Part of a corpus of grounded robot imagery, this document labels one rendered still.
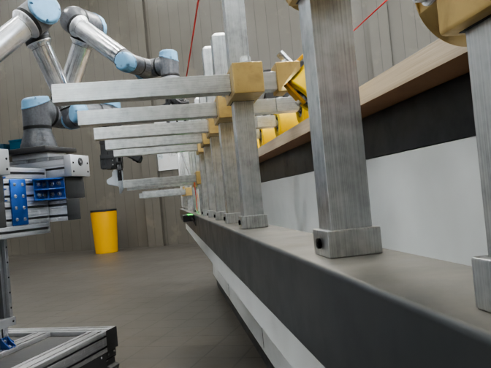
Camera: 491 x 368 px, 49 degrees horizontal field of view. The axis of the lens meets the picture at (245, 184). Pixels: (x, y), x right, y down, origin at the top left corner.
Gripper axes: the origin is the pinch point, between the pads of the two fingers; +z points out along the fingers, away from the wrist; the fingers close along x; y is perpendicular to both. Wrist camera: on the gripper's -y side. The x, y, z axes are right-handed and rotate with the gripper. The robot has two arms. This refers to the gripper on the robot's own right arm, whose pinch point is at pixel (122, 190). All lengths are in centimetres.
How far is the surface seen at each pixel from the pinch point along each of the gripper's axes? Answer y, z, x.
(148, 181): -10.4, -2.6, 1.4
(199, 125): -26, -13, 76
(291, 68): -39, -14, 127
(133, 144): -8, -12, 51
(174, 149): -20.8, -12.0, 26.4
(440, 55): -46, -7, 163
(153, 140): -14, -13, 51
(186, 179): -25.0, -2.5, 1.4
